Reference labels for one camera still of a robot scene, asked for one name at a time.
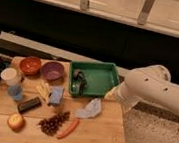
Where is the blue plastic cup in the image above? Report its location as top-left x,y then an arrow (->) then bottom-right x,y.
7,84 -> 23,101

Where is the blue sponge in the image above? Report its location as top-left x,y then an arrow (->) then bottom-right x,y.
49,86 -> 64,106

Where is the crumpled plastic bag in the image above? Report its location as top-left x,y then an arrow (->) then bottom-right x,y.
74,98 -> 102,119

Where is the white cup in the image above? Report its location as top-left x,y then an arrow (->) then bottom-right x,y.
0,67 -> 21,86

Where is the dark object in tray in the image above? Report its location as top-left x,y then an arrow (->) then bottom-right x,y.
72,69 -> 87,95

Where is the bunch of dark grapes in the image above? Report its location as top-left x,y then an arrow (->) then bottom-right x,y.
39,111 -> 71,136

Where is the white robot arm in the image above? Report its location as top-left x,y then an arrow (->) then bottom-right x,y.
104,65 -> 179,116

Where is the yellow french fries toy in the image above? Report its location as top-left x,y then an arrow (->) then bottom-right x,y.
36,81 -> 51,103

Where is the red yellow apple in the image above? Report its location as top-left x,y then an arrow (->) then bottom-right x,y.
7,113 -> 25,131

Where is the orange carrot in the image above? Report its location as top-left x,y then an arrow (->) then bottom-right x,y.
56,118 -> 80,139

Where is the purple bowl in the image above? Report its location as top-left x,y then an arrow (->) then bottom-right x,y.
41,61 -> 65,81

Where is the dark chocolate bar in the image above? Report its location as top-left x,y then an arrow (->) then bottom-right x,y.
17,97 -> 42,113

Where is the wooden cutting board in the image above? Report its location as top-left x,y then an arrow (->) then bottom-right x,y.
0,52 -> 138,143

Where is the red bowl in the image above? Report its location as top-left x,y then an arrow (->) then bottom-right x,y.
19,56 -> 42,75

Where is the green plastic tray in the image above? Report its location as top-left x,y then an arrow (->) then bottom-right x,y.
68,61 -> 120,98

